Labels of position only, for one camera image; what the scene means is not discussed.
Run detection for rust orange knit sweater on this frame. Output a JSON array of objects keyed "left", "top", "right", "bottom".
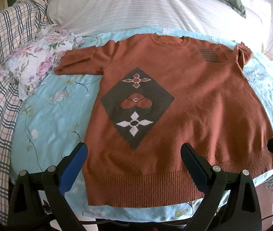
[{"left": 54, "top": 34, "right": 273, "bottom": 208}]

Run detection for white pink floral cloth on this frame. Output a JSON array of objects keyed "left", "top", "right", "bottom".
[{"left": 4, "top": 24, "right": 85, "bottom": 101}]

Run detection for white striped pillow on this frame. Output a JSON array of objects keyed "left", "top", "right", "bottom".
[{"left": 46, "top": 0, "right": 272, "bottom": 38}]

